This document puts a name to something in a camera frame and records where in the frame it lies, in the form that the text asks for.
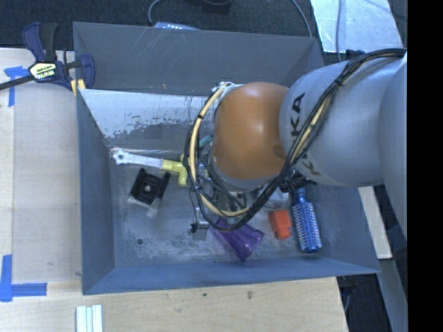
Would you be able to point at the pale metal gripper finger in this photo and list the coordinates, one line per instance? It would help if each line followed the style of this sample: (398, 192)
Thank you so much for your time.
(200, 231)

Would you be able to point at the grey metal bin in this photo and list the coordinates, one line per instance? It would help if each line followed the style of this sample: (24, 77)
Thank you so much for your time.
(145, 61)

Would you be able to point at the white and yellow plastic tool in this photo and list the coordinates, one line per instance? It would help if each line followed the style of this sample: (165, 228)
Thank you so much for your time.
(142, 161)

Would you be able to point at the orange plastic block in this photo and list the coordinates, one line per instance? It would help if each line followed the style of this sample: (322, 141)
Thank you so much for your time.
(281, 224)

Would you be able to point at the pale wood flat board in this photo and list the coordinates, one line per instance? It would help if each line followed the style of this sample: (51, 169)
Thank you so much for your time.
(45, 185)

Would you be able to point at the blue round hairbrush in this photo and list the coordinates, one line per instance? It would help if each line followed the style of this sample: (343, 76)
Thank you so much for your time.
(306, 224)

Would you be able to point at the purple clear plastic cup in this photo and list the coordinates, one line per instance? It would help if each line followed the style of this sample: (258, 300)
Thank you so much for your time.
(242, 240)

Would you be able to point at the black part in clear packet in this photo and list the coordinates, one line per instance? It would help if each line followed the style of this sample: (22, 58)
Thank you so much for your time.
(149, 188)

